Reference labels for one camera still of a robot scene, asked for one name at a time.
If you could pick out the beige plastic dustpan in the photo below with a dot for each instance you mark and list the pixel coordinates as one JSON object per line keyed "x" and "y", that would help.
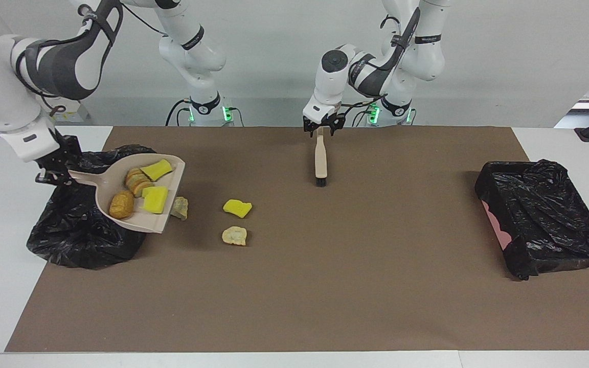
{"x": 85, "y": 178}

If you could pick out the brown table mat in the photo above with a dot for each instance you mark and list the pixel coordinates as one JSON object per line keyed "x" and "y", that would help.
{"x": 325, "y": 306}

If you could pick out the striped orange bread piece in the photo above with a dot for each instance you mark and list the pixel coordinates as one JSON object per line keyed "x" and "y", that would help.
{"x": 138, "y": 181}

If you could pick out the black trash bag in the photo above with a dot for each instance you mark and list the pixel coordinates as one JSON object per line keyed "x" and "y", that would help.
{"x": 545, "y": 214}
{"x": 80, "y": 240}

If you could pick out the beige hand brush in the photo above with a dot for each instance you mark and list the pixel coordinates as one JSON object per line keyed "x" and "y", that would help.
{"x": 320, "y": 158}

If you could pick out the yellow sponge wedge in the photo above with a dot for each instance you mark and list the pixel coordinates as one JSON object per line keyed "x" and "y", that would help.
{"x": 237, "y": 208}

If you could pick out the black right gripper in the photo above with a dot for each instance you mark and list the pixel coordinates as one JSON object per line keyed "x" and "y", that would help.
{"x": 67, "y": 156}

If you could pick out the white wall power strip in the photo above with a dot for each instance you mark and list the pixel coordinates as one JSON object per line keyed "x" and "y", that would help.
{"x": 77, "y": 115}

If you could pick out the pink bin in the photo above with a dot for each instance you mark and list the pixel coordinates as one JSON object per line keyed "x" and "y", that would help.
{"x": 499, "y": 232}

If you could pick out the pale round snack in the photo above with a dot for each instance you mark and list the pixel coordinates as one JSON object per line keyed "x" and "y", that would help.
{"x": 234, "y": 235}

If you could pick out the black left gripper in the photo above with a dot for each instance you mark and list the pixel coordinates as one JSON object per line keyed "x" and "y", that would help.
{"x": 325, "y": 121}

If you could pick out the brown bread roll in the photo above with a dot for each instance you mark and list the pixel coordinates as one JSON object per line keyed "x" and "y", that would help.
{"x": 121, "y": 204}

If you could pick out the yellow notched sponge block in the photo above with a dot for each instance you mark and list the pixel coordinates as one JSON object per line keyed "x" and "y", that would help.
{"x": 155, "y": 200}

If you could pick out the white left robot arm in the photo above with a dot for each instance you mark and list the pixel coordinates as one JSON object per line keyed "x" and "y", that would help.
{"x": 330, "y": 76}

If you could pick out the yellow waisted sponge piece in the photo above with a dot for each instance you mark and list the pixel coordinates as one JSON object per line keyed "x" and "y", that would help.
{"x": 156, "y": 169}

